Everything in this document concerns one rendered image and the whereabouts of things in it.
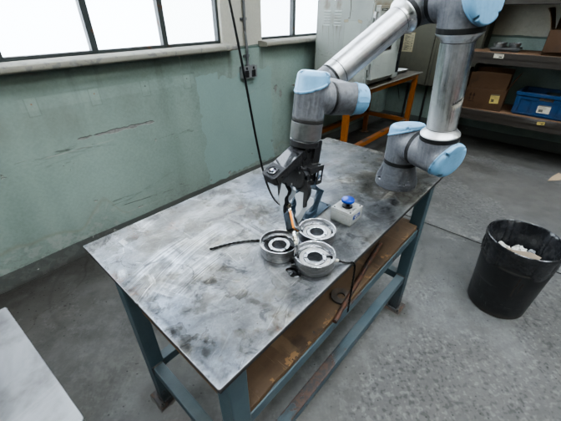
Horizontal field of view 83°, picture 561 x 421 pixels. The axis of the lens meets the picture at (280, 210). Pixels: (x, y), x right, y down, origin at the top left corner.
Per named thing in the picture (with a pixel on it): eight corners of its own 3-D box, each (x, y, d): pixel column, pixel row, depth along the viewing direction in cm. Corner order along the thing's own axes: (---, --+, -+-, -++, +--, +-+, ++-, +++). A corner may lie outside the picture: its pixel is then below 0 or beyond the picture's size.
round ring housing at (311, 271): (294, 279, 78) (294, 266, 76) (293, 251, 87) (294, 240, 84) (336, 280, 78) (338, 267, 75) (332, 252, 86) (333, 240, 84)
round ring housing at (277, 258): (253, 260, 84) (252, 247, 82) (269, 237, 92) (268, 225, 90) (290, 270, 81) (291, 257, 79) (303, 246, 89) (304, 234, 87)
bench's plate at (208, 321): (219, 397, 56) (219, 390, 55) (85, 251, 90) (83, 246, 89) (447, 174, 132) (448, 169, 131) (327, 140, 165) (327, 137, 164)
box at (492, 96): (507, 114, 327) (522, 74, 307) (456, 106, 352) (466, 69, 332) (511, 105, 354) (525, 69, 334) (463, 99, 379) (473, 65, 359)
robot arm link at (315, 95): (341, 73, 69) (308, 71, 65) (332, 124, 74) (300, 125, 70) (321, 70, 75) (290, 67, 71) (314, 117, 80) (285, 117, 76)
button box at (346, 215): (349, 227, 96) (351, 214, 94) (330, 218, 100) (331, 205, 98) (362, 216, 102) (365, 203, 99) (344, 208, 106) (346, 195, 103)
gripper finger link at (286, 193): (295, 210, 90) (305, 182, 85) (281, 216, 86) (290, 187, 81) (288, 205, 91) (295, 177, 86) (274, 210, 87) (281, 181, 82)
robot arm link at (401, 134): (401, 149, 123) (408, 114, 116) (428, 163, 113) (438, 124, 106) (376, 155, 118) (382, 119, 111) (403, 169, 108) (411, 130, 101)
